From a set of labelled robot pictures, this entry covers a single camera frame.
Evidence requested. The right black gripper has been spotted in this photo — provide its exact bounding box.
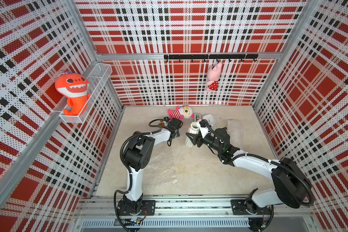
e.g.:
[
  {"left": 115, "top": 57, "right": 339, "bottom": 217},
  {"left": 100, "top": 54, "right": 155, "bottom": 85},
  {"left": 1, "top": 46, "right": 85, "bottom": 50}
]
[{"left": 186, "top": 127, "right": 222, "bottom": 153}]

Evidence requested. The bubble wrap sheet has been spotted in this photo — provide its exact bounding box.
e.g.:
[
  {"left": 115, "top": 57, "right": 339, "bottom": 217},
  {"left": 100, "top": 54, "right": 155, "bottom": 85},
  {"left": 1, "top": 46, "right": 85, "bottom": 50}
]
[
  {"left": 142, "top": 142, "right": 177, "bottom": 189},
  {"left": 227, "top": 120, "right": 243, "bottom": 148}
]

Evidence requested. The small white ribbed vase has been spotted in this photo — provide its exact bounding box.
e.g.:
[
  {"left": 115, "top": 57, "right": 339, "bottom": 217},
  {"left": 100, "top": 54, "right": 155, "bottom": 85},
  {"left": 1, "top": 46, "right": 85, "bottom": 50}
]
[{"left": 186, "top": 122, "right": 202, "bottom": 148}]

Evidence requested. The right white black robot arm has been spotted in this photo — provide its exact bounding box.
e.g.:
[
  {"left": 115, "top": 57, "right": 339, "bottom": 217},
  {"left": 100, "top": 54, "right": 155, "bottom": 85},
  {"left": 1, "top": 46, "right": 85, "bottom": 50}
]
[{"left": 186, "top": 119, "right": 314, "bottom": 215}]

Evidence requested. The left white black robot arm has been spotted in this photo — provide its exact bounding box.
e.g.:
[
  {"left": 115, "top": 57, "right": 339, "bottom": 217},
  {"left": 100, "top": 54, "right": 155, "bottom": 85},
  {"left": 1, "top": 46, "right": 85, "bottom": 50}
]
[{"left": 115, "top": 117, "right": 183, "bottom": 215}]

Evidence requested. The pink striped owl plush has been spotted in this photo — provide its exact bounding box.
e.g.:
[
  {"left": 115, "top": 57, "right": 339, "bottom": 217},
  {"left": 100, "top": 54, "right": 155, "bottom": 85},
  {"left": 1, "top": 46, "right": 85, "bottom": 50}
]
[{"left": 168, "top": 105, "right": 194, "bottom": 119}]

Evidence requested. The white square clock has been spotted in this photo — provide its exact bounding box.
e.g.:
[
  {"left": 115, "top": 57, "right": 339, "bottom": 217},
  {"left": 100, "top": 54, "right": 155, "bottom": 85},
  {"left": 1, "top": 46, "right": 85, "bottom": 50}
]
[{"left": 202, "top": 114, "right": 216, "bottom": 129}]

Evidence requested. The grey tape dispenser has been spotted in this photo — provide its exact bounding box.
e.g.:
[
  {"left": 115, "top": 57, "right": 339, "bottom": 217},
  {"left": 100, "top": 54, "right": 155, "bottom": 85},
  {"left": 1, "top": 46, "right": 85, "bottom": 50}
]
[{"left": 194, "top": 113, "right": 201, "bottom": 121}]

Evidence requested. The pink pig plush toy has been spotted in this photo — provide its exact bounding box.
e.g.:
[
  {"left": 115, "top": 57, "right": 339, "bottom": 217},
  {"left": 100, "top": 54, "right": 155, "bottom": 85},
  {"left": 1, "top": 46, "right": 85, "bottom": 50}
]
[{"left": 206, "top": 62, "right": 223, "bottom": 91}]

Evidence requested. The orange shark plush toy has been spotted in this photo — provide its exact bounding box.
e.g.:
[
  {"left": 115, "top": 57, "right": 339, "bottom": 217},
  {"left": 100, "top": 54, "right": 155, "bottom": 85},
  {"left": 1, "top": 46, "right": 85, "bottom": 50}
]
[{"left": 55, "top": 71, "right": 91, "bottom": 116}]

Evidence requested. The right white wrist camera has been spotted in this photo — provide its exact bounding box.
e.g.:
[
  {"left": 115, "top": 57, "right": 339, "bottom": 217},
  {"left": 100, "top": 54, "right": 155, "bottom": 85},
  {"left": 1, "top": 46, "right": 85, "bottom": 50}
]
[{"left": 199, "top": 123, "right": 210, "bottom": 138}]

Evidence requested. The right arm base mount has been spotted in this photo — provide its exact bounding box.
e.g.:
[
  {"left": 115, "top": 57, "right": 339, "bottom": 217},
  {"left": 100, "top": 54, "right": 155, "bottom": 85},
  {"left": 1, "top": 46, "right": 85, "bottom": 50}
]
[{"left": 231, "top": 199, "right": 272, "bottom": 216}]

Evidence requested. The black wall hook rail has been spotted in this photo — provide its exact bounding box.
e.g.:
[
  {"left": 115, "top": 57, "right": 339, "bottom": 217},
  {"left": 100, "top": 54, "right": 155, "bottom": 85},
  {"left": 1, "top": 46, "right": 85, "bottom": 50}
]
[{"left": 163, "top": 54, "right": 259, "bottom": 61}]

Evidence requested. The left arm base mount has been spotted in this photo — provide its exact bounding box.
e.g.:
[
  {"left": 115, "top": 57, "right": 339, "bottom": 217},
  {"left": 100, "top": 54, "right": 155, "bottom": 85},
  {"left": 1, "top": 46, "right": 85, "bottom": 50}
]
[{"left": 117, "top": 199, "right": 156, "bottom": 216}]

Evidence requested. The clear acrylic wall shelf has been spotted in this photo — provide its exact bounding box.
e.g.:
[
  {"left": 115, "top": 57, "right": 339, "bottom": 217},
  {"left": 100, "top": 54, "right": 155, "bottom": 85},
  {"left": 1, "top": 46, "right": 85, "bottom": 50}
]
[{"left": 55, "top": 63, "right": 115, "bottom": 124}]

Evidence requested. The aluminium front rail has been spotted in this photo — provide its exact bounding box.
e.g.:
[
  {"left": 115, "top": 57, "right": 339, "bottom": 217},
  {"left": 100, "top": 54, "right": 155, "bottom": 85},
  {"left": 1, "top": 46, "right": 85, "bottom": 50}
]
[{"left": 75, "top": 195, "right": 311, "bottom": 217}]

